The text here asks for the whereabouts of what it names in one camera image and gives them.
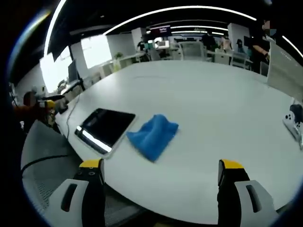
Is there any thick black cable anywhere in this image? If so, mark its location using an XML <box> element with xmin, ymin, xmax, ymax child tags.
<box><xmin>21</xmin><ymin>155</ymin><xmax>76</xmax><ymax>171</ymax></box>

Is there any grey mesh chair back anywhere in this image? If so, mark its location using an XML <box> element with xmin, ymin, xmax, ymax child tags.
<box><xmin>267</xmin><ymin>42</ymin><xmax>303</xmax><ymax>104</ymax></box>

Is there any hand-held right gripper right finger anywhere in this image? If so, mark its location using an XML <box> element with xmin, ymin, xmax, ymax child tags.
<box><xmin>217</xmin><ymin>159</ymin><xmax>280</xmax><ymax>227</ymax></box>

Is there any curved ceiling light strip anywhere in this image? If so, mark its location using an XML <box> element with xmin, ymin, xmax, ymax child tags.
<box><xmin>44</xmin><ymin>0</ymin><xmax>67</xmax><ymax>56</ymax></box>
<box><xmin>104</xmin><ymin>6</ymin><xmax>258</xmax><ymax>36</ymax></box>

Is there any black computer monitor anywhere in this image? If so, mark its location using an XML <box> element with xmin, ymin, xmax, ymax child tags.
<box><xmin>68</xmin><ymin>59</ymin><xmax>79</xmax><ymax>82</ymax></box>

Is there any blue cleaning cloth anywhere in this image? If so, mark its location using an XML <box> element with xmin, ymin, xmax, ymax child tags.
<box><xmin>126</xmin><ymin>114</ymin><xmax>179</xmax><ymax>163</ymax></box>

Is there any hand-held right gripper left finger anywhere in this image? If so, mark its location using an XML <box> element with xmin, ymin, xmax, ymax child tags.
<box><xmin>44</xmin><ymin>158</ymin><xmax>106</xmax><ymax>227</ymax></box>

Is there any small black device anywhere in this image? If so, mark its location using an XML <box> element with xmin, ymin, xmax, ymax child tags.
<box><xmin>58</xmin><ymin>100</ymin><xmax>69</xmax><ymax>114</ymax></box>

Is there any wall display screen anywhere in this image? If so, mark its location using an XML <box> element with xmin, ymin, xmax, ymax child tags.
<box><xmin>150</xmin><ymin>25</ymin><xmax>171</xmax><ymax>36</ymax></box>

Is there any grey mesh office chair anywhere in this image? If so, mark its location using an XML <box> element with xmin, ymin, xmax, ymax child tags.
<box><xmin>20</xmin><ymin>120</ymin><xmax>145</xmax><ymax>224</ymax></box>

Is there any white mesh office chair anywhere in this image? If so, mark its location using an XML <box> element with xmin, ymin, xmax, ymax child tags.
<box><xmin>179</xmin><ymin>42</ymin><xmax>206</xmax><ymax>61</ymax></box>

